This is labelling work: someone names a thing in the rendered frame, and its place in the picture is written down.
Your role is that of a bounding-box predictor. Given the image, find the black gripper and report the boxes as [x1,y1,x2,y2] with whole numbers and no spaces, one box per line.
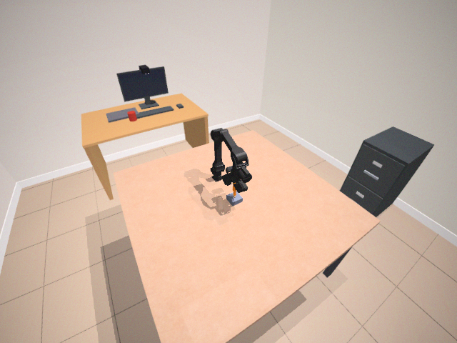
[226,166,248,193]

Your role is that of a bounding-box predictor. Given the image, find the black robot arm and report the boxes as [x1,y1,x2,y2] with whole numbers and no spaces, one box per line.
[210,128,252,186]

